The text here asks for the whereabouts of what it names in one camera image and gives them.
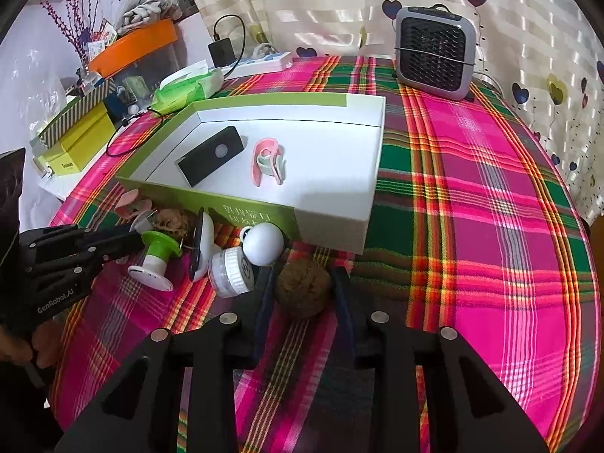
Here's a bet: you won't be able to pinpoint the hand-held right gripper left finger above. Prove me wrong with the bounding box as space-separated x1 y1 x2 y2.
54 264 279 453

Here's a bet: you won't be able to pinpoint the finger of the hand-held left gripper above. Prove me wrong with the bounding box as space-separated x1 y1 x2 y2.
26 237 156 293
19 225 143 252

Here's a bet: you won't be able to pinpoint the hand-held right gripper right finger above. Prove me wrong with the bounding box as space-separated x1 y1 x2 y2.
329 267 550 453

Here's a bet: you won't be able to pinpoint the brown walnut ball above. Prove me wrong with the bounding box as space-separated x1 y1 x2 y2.
153 208 196 241
275 262 331 318

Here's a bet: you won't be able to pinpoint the white ribbed jar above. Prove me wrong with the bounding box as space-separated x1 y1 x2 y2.
208 245 258 299

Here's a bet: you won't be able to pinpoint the small pink clip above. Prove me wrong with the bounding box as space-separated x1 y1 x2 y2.
114 189 154 220

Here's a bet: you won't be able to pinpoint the green and white plunger tool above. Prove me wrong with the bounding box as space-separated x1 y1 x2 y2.
127 230 184 292

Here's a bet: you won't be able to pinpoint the white ball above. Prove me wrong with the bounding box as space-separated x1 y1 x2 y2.
240 223 286 265

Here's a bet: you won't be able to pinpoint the white and black handheld device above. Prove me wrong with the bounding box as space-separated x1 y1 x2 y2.
189 210 222 283

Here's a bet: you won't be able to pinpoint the white and green cardboard box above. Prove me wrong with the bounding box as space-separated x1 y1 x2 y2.
116 93 387 256

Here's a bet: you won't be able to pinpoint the pink and grey clip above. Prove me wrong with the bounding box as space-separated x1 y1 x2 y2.
250 138 288 187

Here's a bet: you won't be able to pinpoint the black rectangular device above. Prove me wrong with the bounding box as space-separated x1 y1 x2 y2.
174 126 247 188

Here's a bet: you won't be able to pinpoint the person's left hand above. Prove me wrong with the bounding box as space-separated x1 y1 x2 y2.
0 323 63 370

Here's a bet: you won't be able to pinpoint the yellow cardboard box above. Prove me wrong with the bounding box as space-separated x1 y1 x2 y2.
35 104 116 173

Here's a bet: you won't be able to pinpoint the striped cardboard box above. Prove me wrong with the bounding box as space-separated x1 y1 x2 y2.
31 78 116 149

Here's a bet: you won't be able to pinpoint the green wet wipes pack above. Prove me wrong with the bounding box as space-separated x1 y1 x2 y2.
150 60 225 115

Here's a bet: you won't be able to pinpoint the clear bin with orange lid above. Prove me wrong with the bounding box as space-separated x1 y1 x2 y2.
88 19 182 105

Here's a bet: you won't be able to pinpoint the purple decorative branches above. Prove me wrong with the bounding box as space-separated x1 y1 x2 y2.
40 0 102 57

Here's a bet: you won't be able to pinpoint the black charger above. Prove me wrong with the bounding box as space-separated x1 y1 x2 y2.
208 38 233 68

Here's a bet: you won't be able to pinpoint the white work gloves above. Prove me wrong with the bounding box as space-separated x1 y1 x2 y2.
122 0 163 29

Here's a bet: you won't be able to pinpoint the white power strip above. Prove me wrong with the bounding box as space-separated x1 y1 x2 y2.
222 43 293 79

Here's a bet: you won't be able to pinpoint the grey desktop heater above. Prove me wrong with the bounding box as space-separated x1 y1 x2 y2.
394 5 477 101

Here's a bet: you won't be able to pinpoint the cream curtain with hearts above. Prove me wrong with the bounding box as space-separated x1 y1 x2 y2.
182 0 604 218

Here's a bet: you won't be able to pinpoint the thin black cable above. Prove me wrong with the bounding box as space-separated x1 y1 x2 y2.
105 108 166 157

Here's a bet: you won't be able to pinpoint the black charger cable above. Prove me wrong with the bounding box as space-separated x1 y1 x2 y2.
212 14 247 77

